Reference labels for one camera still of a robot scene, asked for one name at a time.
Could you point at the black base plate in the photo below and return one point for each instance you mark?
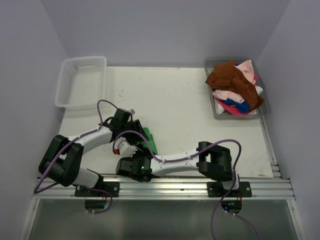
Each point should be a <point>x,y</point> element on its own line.
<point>101,189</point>
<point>216,190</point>

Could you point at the light pink towel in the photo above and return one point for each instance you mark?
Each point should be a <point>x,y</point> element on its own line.
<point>247,70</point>

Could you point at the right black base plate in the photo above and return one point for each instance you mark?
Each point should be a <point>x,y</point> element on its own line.
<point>216,190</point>

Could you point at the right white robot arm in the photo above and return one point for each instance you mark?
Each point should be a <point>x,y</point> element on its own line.
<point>209,159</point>

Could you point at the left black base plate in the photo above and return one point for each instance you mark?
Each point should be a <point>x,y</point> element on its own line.
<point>101,189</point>

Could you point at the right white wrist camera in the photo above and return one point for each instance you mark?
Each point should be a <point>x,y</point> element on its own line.
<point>123,148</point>

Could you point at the magenta towel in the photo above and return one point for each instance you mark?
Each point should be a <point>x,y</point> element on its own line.
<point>241,86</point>

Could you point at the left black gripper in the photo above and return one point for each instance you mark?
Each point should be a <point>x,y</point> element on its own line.
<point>137,127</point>

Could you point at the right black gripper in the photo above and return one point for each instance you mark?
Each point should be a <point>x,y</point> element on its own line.
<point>131,158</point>

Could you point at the aluminium mounting rail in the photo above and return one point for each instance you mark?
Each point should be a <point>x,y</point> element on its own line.
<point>182,188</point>

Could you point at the blue towel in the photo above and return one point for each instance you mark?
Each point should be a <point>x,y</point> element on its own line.
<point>241,107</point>

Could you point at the green towel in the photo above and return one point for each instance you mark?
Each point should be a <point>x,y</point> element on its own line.
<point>151,141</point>

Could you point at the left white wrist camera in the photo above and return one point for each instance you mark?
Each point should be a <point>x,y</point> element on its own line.
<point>132,112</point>

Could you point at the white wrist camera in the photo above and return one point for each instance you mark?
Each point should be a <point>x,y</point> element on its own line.
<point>132,112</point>
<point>123,148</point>

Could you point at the white plastic basket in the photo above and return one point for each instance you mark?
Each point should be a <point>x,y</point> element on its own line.
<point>81,83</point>

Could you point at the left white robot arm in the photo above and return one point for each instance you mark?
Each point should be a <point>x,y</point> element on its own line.
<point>62,160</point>

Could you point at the brown towel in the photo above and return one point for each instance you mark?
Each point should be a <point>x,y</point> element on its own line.
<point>225,70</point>

